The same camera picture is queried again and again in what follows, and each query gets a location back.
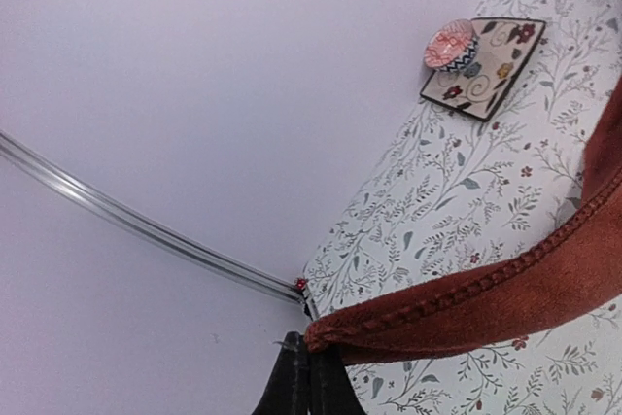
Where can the left aluminium post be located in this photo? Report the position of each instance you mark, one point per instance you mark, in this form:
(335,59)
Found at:
(112,211)

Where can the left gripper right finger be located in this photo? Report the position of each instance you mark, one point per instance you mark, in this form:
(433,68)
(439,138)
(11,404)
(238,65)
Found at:
(331,389)

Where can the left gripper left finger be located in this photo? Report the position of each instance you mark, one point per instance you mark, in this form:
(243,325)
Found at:
(287,391)

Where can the floral square trivet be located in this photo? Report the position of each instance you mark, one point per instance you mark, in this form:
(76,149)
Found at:
(505,46)

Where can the dark red towel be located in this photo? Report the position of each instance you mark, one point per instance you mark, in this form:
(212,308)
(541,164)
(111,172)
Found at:
(574,270)

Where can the red patterned bowl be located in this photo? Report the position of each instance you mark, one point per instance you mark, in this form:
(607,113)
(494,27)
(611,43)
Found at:
(453,47)

